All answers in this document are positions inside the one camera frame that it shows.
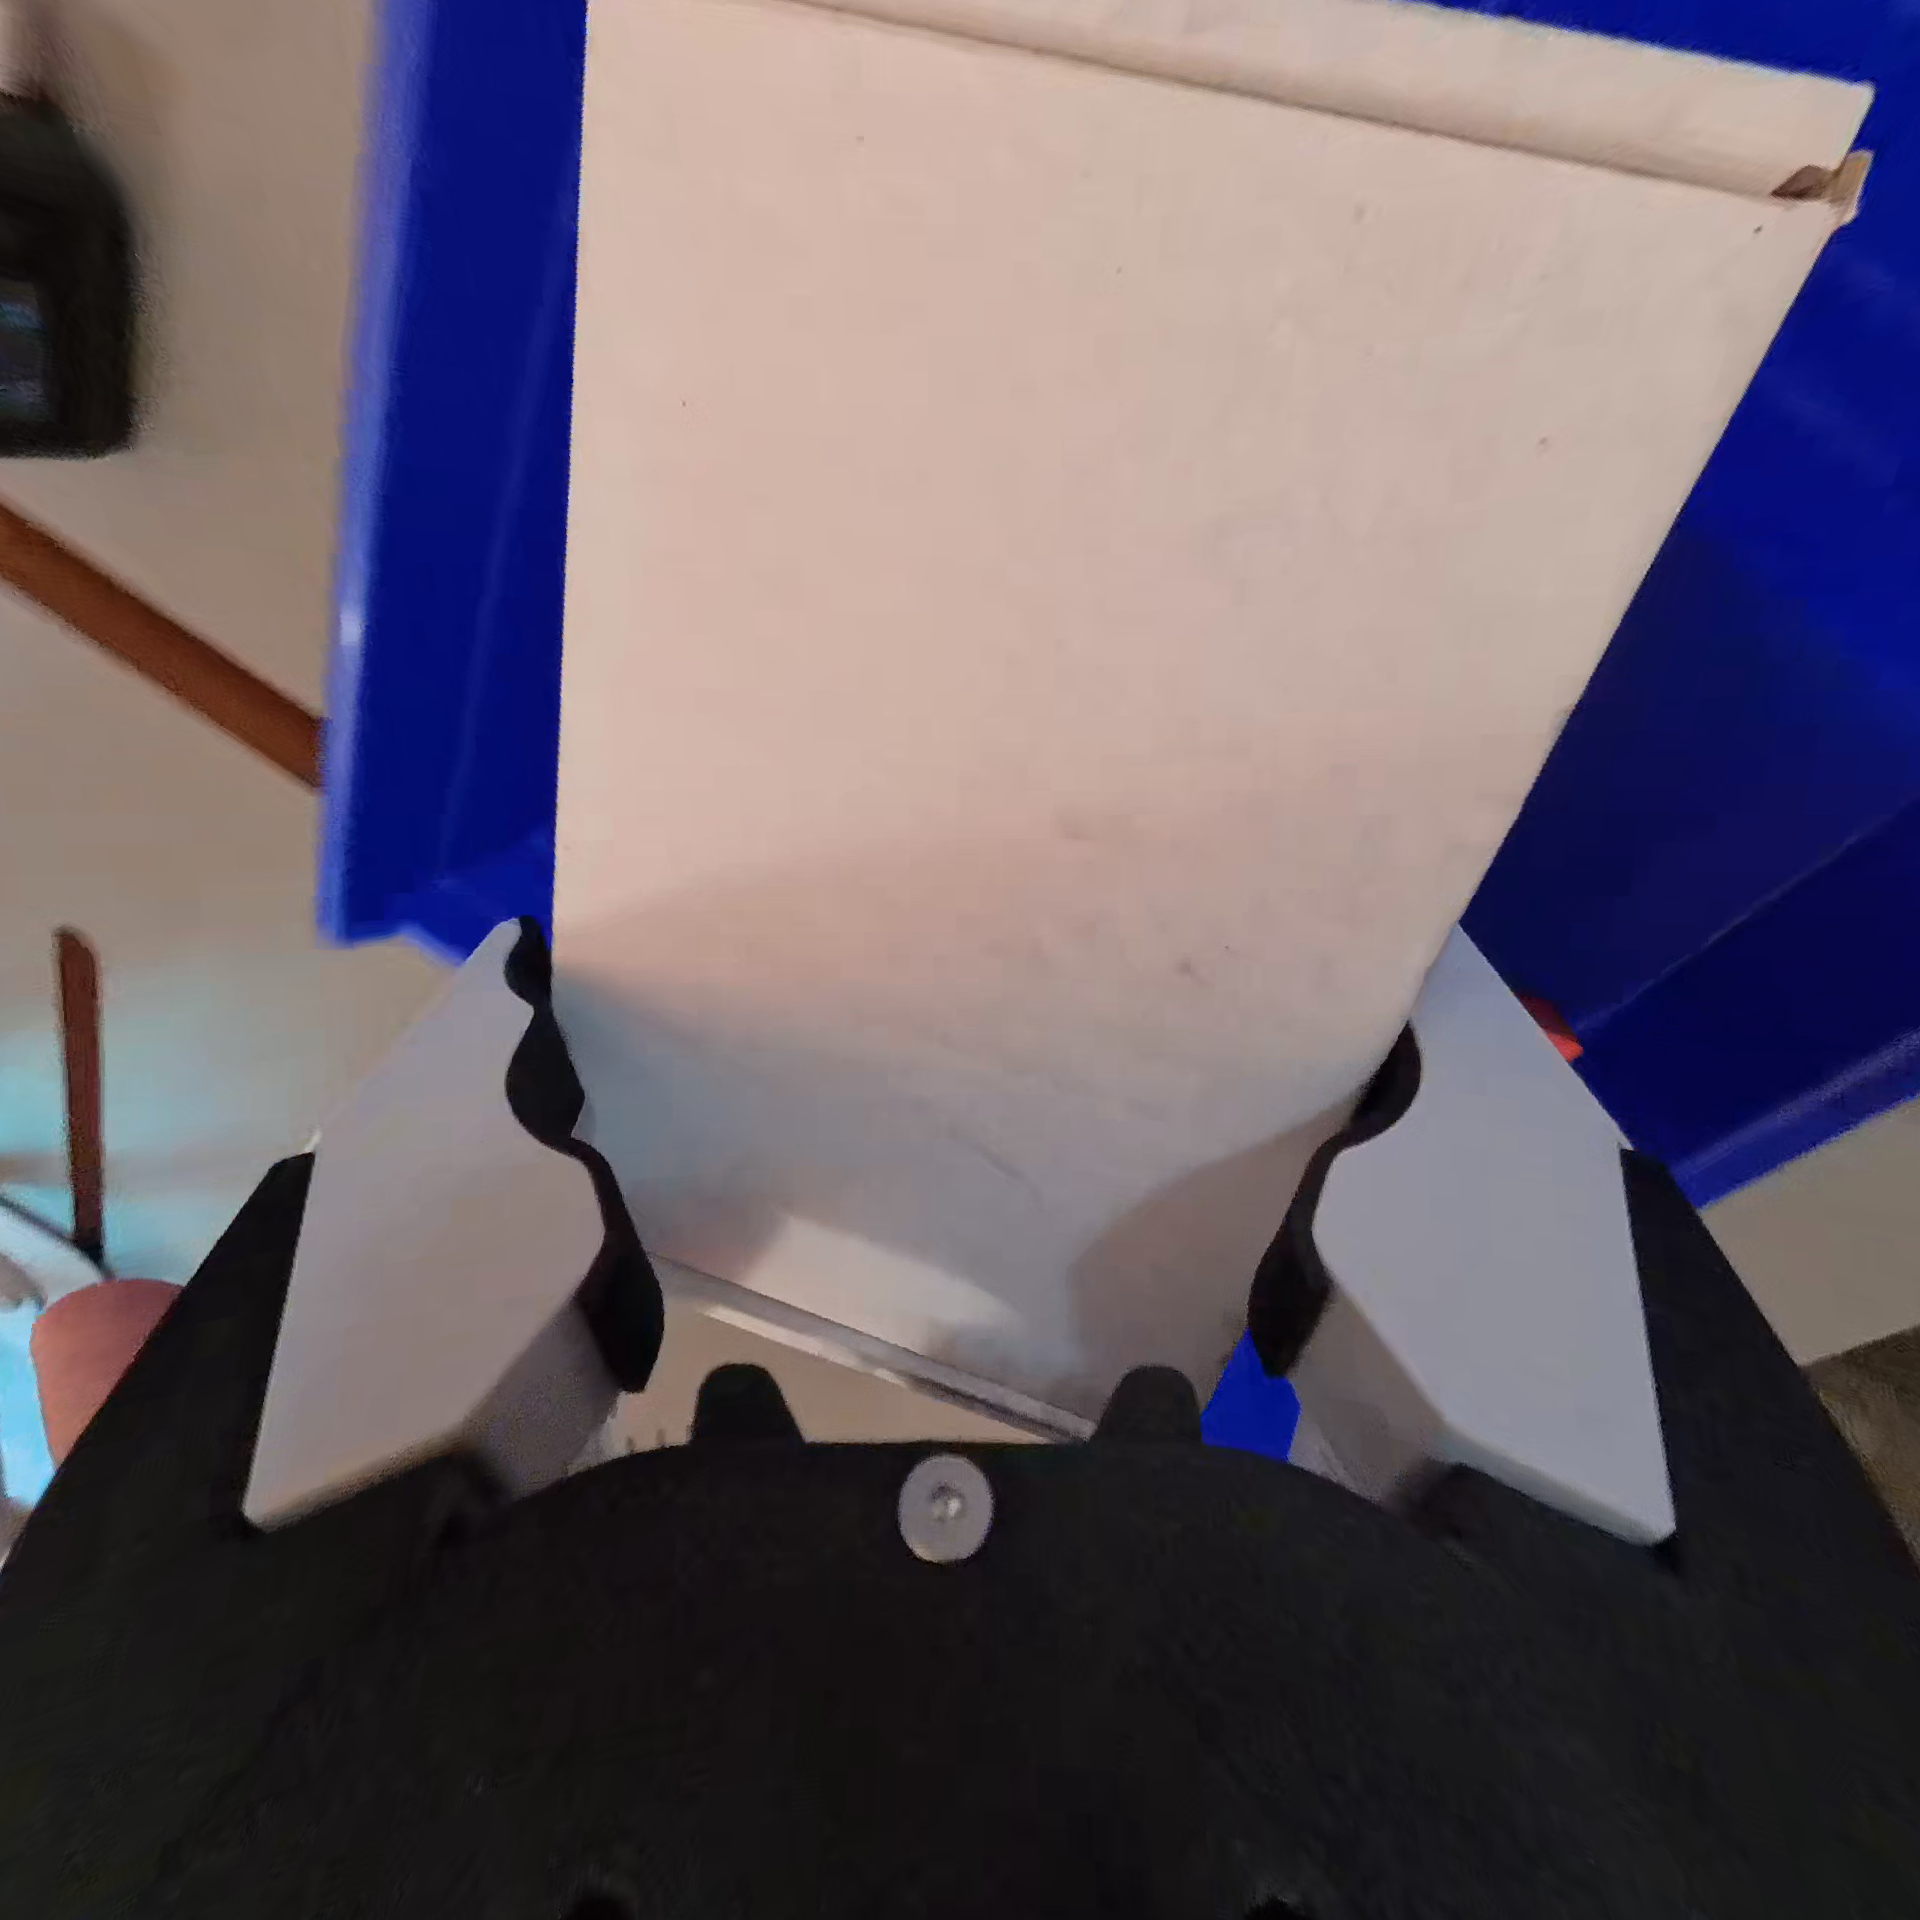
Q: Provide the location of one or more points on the blue plastic bin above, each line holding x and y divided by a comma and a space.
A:
450, 448

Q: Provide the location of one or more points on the grey desk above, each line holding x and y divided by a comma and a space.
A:
224, 303

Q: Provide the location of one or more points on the small red cube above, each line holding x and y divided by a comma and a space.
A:
1554, 1034

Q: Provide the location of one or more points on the white cardboard mailer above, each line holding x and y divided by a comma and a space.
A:
1128, 524

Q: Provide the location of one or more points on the black power adapter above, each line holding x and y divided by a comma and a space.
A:
62, 270

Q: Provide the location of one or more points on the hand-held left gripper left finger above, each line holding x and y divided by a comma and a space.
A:
419, 1275

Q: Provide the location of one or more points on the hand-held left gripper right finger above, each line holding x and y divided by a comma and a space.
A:
1502, 1275

